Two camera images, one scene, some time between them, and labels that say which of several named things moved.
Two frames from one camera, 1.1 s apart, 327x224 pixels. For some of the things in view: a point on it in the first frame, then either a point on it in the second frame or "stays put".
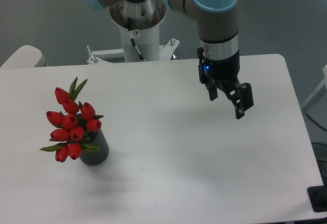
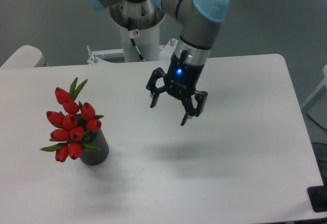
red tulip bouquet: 71,128 stays put
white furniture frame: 324,69 stays put
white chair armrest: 27,56 stays put
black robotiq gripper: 225,72 -> 181,79
